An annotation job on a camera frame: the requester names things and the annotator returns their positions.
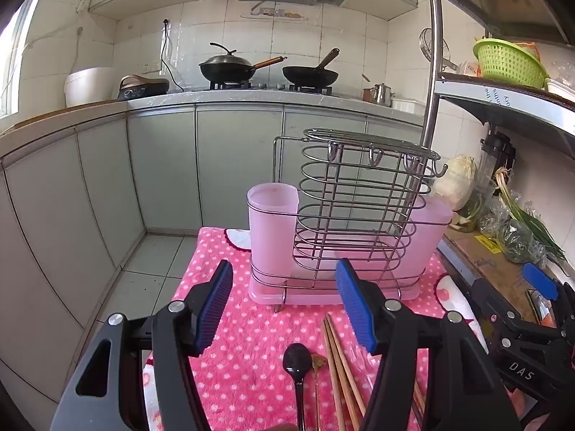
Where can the steel kettle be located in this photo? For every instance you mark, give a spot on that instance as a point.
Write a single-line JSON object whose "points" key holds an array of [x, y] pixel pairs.
{"points": [[382, 94]]}

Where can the pink utensil drainer rack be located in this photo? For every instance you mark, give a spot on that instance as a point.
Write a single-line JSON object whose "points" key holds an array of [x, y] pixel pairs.
{"points": [[355, 197]]}

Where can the clear wall shelf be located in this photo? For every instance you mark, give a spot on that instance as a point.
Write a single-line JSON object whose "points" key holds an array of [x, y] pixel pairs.
{"points": [[274, 12]]}

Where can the window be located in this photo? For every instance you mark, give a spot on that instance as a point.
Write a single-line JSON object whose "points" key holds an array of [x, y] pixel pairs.
{"points": [[11, 67]]}

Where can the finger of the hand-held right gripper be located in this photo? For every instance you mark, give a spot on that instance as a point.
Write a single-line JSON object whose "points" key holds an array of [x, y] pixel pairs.
{"points": [[539, 279], [492, 309]]}

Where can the grey kitchen base cabinets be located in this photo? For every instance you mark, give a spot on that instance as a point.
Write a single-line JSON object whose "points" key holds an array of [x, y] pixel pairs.
{"points": [[170, 166]]}

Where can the steel shelf rack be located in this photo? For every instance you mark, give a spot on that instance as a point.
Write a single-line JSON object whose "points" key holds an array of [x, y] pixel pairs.
{"points": [[503, 103]]}

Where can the brown cardboard sheet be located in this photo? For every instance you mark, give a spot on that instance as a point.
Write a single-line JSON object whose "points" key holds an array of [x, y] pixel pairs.
{"points": [[485, 265]]}

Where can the black spoon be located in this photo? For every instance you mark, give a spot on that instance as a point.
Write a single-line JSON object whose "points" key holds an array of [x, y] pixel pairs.
{"points": [[297, 362]]}

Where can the brown jar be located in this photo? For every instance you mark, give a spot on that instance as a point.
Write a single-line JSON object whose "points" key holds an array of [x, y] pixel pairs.
{"points": [[367, 94]]}

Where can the black wok with lid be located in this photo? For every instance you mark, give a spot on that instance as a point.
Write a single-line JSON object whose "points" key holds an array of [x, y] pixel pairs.
{"points": [[227, 67]]}

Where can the green onions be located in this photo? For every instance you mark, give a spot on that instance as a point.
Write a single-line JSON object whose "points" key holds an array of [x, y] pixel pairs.
{"points": [[530, 220]]}

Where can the metal strainer ladle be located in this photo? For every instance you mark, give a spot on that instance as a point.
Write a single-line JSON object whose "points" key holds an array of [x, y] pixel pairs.
{"points": [[429, 47]]}

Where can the white rice cooker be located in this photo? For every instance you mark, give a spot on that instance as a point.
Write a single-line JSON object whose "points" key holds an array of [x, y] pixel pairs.
{"points": [[87, 87]]}

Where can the pink polka dot cloth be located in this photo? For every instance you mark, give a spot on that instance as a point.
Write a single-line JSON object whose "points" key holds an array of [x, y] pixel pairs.
{"points": [[251, 350]]}

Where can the small gold spoon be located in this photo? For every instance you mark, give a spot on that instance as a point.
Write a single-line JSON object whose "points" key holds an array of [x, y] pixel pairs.
{"points": [[318, 362]]}

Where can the white plastic tray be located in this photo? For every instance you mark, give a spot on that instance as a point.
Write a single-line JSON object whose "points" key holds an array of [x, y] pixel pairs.
{"points": [[408, 105]]}

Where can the black blender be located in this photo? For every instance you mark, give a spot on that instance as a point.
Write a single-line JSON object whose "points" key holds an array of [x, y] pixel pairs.
{"points": [[492, 157]]}

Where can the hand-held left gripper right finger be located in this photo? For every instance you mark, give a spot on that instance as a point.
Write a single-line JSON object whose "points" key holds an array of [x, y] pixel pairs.
{"points": [[355, 309]]}

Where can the gas stove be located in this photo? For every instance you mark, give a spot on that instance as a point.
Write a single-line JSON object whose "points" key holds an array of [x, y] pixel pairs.
{"points": [[265, 86]]}

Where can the green plastic basket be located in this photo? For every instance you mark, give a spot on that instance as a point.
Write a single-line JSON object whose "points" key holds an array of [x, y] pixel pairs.
{"points": [[510, 65]]}

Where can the white wall socket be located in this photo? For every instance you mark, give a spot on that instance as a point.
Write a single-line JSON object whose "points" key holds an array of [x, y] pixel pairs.
{"points": [[153, 68]]}

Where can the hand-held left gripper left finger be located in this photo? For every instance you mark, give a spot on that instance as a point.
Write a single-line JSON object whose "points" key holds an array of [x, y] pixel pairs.
{"points": [[215, 309]]}

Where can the napa cabbage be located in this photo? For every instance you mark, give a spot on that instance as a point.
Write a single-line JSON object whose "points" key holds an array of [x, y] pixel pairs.
{"points": [[456, 179]]}

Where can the black frying pan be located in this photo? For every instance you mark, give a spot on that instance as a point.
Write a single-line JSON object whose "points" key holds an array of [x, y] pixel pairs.
{"points": [[310, 76]]}

